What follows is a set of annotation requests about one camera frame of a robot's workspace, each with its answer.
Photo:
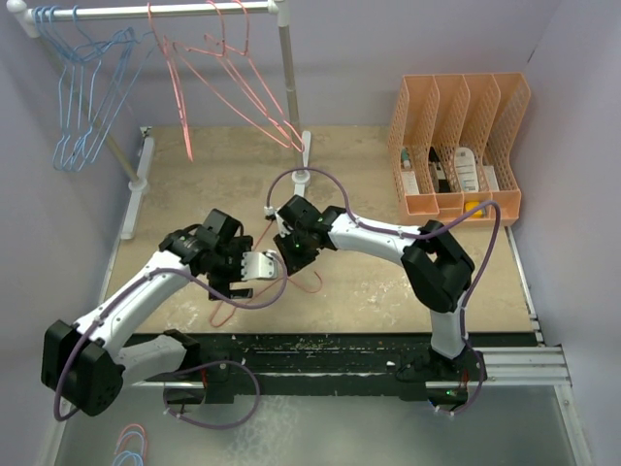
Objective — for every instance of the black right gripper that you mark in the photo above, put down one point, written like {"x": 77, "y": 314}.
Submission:
{"x": 294, "y": 262}

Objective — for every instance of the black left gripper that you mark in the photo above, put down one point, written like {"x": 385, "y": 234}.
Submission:
{"x": 237, "y": 247}

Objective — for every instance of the pink wire hanger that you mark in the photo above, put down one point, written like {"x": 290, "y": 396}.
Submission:
{"x": 192, "y": 58}
{"x": 281, "y": 122}
{"x": 164, "y": 47}
{"x": 314, "y": 287}

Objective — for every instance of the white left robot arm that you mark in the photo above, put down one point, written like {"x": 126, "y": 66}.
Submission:
{"x": 88, "y": 362}

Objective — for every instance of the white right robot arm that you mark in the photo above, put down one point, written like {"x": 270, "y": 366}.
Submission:
{"x": 438, "y": 269}

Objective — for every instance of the green capped bottle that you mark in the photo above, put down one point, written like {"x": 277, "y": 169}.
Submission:
{"x": 405, "y": 159}

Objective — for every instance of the black white boxed item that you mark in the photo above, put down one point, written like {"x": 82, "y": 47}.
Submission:
{"x": 437, "y": 174}

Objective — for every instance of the yellow small object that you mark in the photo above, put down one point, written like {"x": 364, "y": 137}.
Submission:
{"x": 473, "y": 207}

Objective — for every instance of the orange plastic file organizer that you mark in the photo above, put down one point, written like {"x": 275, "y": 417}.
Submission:
{"x": 482, "y": 112}

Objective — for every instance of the white labelled bottle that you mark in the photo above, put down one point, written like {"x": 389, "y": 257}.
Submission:
{"x": 465, "y": 168}

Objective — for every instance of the white clothes rack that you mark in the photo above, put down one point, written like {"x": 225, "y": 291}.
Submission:
{"x": 30, "y": 21}

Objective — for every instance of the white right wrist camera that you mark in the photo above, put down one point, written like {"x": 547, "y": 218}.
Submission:
{"x": 271, "y": 216}

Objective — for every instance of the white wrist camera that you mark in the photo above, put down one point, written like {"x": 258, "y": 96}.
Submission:
{"x": 259, "y": 266}
{"x": 271, "y": 216}

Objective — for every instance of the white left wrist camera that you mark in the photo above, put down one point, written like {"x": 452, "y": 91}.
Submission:
{"x": 259, "y": 266}

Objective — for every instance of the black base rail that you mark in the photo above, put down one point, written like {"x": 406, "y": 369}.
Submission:
{"x": 400, "y": 365}

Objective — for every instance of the aluminium frame rail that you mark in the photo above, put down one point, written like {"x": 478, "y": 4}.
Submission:
{"x": 540, "y": 366}

